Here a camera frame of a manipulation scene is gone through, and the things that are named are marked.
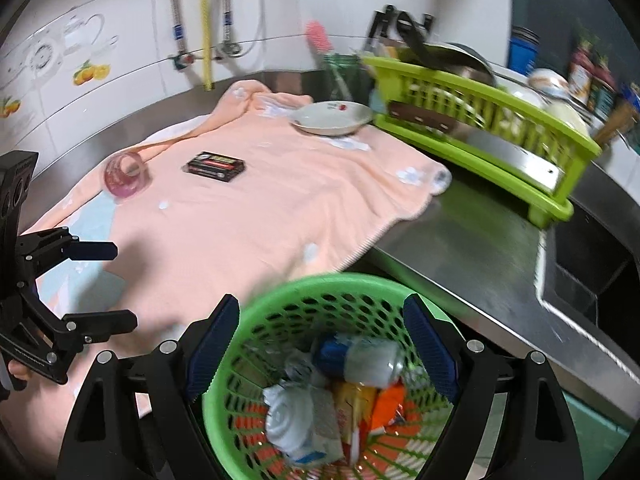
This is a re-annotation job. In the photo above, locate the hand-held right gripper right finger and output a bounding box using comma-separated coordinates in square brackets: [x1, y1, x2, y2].
[402, 292, 585, 480]

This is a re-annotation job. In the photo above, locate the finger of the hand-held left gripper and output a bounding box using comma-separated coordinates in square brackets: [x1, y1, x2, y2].
[17, 226, 119, 282]
[0, 284, 139, 386]

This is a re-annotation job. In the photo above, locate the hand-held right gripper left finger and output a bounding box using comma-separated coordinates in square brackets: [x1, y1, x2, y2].
[59, 294, 241, 480]

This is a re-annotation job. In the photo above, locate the white blue milk carton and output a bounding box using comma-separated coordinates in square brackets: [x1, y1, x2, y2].
[312, 335, 407, 389]

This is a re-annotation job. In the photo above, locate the orange plastic wrapper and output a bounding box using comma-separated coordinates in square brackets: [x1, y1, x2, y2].
[370, 380, 409, 432]

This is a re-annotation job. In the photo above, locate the red yellow snack bag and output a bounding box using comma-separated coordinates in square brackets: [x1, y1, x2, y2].
[332, 380, 381, 467]

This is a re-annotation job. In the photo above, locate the white paper cup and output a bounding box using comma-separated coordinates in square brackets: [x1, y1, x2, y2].
[262, 382, 321, 454]

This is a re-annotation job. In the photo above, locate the green plastic basket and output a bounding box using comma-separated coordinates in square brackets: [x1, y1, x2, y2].
[202, 272, 468, 480]

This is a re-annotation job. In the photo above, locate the clear plastic cup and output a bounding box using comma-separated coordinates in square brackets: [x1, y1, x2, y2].
[104, 151, 150, 202]

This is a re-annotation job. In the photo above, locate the black small box red label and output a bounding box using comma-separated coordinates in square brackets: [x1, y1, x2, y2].
[182, 151, 247, 182]

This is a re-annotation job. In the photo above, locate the pink towel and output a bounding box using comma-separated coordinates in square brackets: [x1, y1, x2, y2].
[12, 79, 453, 461]

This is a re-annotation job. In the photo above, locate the steel sink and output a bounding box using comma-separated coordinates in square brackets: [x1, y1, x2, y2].
[537, 210, 640, 342]

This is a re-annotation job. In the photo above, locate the green plastic dish rack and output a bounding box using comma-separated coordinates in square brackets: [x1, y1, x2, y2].
[361, 55, 603, 223]

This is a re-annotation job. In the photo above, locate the white plate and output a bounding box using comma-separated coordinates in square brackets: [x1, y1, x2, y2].
[289, 101, 375, 137]

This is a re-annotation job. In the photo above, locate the white bowl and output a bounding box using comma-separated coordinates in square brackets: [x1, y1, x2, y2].
[527, 67, 572, 102]

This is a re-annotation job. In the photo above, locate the white thin tube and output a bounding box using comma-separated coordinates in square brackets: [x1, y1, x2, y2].
[239, 0, 267, 57]

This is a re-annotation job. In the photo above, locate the green glass jar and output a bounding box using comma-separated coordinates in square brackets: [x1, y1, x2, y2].
[320, 54, 374, 104]

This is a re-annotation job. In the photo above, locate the pink brush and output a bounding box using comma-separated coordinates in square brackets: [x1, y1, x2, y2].
[306, 21, 352, 101]

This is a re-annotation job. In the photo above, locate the dark sauce bottle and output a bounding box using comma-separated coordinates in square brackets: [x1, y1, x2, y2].
[570, 35, 617, 112]

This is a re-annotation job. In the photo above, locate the blue lidded jar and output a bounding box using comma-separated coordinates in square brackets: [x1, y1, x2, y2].
[510, 27, 541, 74]

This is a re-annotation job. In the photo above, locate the wooden handled cleaver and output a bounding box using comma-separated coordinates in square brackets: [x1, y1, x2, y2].
[387, 101, 459, 134]

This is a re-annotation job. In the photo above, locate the braided metal hose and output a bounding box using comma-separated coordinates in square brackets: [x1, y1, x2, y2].
[219, 0, 234, 46]
[167, 0, 185, 56]

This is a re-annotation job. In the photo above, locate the yellow hose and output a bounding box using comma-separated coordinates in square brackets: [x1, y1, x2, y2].
[201, 0, 216, 92]

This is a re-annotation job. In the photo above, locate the black handled pan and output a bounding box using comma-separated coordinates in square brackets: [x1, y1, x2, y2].
[397, 10, 499, 89]

